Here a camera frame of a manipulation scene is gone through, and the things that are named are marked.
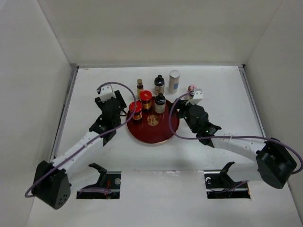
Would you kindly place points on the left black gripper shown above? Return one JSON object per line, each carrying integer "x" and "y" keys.
{"x": 122, "y": 106}

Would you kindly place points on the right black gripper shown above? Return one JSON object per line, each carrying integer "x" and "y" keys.
{"x": 180, "y": 104}

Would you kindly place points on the red-lid chili sauce jar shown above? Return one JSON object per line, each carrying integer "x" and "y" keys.
{"x": 137, "y": 108}

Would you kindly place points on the black-cap clear spice bottle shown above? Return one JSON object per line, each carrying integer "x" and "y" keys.
{"x": 159, "y": 103}

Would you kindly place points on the peppercorn jar silver lid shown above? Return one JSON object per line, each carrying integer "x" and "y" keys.
{"x": 174, "y": 76}

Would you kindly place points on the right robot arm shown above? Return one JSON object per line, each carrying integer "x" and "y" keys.
{"x": 271, "y": 160}

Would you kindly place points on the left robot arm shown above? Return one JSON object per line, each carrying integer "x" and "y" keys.
{"x": 52, "y": 182}

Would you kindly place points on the pink-cap spice shaker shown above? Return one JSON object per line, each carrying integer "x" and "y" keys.
{"x": 191, "y": 88}

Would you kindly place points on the round red lacquer tray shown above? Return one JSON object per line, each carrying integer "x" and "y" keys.
{"x": 154, "y": 127}

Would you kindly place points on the small yellow-label oil bottle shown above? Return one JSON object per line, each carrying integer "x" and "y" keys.
{"x": 140, "y": 87}

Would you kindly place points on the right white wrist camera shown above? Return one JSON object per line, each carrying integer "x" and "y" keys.
{"x": 195, "y": 96}

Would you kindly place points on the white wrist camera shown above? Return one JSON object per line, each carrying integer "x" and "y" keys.
{"x": 195, "y": 96}
{"x": 106, "y": 92}

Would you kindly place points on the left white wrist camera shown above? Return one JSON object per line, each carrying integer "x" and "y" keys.
{"x": 106, "y": 92}

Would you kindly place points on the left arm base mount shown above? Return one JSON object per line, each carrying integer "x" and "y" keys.
{"x": 107, "y": 186}

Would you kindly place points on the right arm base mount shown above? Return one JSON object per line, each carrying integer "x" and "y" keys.
{"x": 219, "y": 185}

